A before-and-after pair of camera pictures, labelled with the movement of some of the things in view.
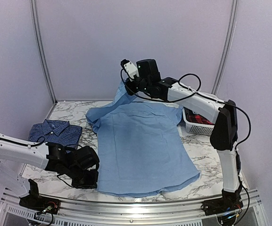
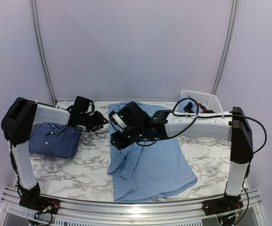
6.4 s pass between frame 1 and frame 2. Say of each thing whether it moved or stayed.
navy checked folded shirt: stayed
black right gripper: moved
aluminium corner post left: stayed
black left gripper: moved
